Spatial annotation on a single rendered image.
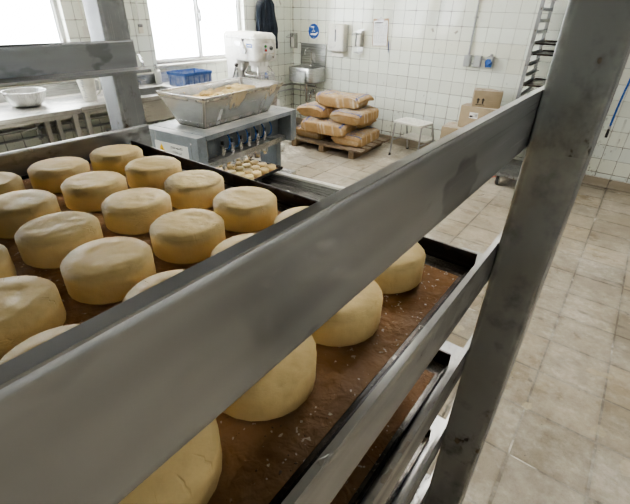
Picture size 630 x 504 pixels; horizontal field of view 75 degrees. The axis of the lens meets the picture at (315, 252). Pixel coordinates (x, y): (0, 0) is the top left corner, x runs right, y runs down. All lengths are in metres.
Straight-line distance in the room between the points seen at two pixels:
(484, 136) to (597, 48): 0.09
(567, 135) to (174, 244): 0.23
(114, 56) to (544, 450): 2.12
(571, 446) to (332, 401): 2.14
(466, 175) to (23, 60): 0.42
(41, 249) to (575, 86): 0.31
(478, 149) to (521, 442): 2.08
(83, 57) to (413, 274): 0.40
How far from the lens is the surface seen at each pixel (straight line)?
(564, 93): 0.25
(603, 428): 2.46
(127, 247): 0.28
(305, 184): 2.10
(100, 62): 0.52
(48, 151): 0.51
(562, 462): 2.23
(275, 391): 0.17
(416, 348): 0.19
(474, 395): 0.36
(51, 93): 4.79
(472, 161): 0.17
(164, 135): 1.92
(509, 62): 5.56
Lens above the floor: 1.64
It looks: 31 degrees down
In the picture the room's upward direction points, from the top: 1 degrees clockwise
